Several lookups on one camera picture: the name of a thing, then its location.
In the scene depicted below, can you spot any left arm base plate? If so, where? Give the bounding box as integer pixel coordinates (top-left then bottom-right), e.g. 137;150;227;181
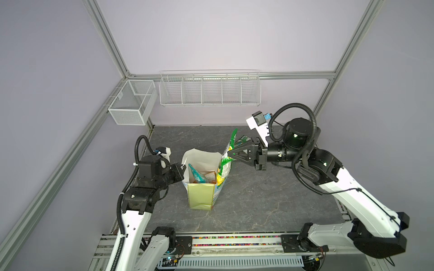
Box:
165;236;193;255

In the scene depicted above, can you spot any green Fox's candy packet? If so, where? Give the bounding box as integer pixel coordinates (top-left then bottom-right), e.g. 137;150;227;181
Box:
235;135;252;147

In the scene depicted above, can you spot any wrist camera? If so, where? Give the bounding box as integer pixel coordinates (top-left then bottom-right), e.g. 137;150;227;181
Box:
246;111;270;147
155;147;171;164

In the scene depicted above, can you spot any yellow-green Fox's candy packet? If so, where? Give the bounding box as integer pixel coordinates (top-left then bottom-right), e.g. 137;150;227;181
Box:
217;129;238;186

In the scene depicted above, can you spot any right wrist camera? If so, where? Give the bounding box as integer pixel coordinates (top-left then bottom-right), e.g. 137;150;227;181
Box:
246;111;270;147

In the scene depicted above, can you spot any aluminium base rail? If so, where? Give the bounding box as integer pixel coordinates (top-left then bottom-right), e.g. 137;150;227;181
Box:
93;231;380;259

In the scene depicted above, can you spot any white and green paper bag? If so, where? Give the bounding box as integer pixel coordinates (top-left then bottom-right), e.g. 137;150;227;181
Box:
182;149;233;211

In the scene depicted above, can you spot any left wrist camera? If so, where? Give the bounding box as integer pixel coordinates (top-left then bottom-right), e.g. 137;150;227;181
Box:
155;147;171;164

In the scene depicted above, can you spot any orange Fox's candy packet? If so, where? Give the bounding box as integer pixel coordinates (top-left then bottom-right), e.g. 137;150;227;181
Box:
203;171;217;185

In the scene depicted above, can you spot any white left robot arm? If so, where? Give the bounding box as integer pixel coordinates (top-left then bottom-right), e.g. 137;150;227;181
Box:
106;135;186;271

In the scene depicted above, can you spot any long white wire shelf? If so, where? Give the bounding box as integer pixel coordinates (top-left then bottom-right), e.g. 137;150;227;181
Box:
159;70;262;106

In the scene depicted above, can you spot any teal Fox's candy packet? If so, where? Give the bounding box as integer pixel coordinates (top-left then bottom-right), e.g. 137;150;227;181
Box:
189;164;205;184

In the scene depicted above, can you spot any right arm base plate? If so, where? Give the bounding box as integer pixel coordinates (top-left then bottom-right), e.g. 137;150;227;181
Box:
280;234;329;253

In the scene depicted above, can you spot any small white mesh basket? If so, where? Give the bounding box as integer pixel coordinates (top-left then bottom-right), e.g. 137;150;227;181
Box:
109;80;158;126

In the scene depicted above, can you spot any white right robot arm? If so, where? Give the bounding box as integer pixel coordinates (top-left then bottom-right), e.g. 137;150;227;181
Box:
228;103;410;259

